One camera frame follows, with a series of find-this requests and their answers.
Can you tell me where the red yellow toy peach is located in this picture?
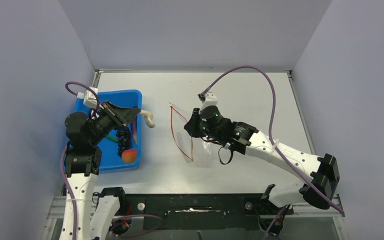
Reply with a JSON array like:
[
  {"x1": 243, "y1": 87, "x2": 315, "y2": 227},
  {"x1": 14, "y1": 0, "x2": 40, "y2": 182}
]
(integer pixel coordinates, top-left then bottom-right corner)
[{"x1": 121, "y1": 148, "x2": 138, "y2": 164}]

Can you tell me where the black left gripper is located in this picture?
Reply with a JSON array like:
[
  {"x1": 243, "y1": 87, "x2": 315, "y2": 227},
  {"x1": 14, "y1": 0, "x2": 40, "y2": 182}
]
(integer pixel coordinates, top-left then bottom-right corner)
[{"x1": 88, "y1": 100, "x2": 141, "y2": 146}]

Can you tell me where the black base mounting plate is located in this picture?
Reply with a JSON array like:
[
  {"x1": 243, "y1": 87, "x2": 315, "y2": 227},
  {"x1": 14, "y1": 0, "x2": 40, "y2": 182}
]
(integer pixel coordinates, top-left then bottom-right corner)
[{"x1": 116, "y1": 193, "x2": 281, "y2": 231}]

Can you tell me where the purple toy eggplant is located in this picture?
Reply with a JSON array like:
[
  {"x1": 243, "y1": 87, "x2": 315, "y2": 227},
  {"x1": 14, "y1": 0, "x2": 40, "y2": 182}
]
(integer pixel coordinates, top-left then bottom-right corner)
[{"x1": 130, "y1": 116, "x2": 138, "y2": 145}]

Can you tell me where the black toy grape bunch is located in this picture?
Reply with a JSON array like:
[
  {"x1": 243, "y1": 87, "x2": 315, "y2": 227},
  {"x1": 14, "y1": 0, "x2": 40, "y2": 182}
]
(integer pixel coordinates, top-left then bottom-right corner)
[{"x1": 115, "y1": 126, "x2": 133, "y2": 157}]

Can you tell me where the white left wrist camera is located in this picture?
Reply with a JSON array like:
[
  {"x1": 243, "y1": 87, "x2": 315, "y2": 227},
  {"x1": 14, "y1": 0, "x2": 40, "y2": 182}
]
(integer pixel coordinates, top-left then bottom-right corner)
[{"x1": 76, "y1": 87, "x2": 98, "y2": 108}]

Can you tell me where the blue plastic bin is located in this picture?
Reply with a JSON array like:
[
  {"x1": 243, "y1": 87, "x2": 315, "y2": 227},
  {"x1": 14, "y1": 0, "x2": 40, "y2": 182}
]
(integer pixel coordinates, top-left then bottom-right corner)
[{"x1": 64, "y1": 89, "x2": 142, "y2": 174}]

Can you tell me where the clear zip top bag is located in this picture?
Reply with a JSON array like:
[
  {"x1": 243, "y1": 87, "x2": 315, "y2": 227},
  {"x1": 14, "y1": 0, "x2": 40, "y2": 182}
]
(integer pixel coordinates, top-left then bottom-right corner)
[{"x1": 169, "y1": 102, "x2": 216, "y2": 169}]

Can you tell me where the white toy garlic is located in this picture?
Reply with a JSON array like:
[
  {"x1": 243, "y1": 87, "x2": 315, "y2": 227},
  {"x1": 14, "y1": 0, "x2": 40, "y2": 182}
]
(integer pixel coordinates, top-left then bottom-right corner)
[{"x1": 140, "y1": 109, "x2": 156, "y2": 128}]

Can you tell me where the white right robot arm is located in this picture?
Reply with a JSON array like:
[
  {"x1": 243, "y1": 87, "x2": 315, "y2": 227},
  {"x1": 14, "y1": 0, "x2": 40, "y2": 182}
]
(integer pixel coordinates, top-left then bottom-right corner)
[{"x1": 184, "y1": 105, "x2": 343, "y2": 214}]

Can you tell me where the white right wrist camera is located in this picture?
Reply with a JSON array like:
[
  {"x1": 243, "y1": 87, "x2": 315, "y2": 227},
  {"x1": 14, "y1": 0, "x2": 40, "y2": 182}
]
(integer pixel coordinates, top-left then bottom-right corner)
[{"x1": 198, "y1": 91, "x2": 218, "y2": 110}]

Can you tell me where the green toy chili pepper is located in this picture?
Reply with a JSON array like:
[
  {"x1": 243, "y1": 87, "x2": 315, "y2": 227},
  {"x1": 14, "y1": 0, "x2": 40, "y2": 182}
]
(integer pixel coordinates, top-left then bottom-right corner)
[{"x1": 106, "y1": 135, "x2": 118, "y2": 143}]

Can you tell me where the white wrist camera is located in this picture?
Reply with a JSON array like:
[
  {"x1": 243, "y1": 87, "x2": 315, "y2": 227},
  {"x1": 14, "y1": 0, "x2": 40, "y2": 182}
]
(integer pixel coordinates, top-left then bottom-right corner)
[
  {"x1": 76, "y1": 87, "x2": 98, "y2": 108},
  {"x1": 198, "y1": 91, "x2": 218, "y2": 110}
]

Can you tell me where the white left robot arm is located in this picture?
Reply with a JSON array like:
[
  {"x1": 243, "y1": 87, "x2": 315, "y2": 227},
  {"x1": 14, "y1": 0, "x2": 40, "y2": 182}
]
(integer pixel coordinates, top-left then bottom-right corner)
[{"x1": 59, "y1": 101, "x2": 141, "y2": 240}]

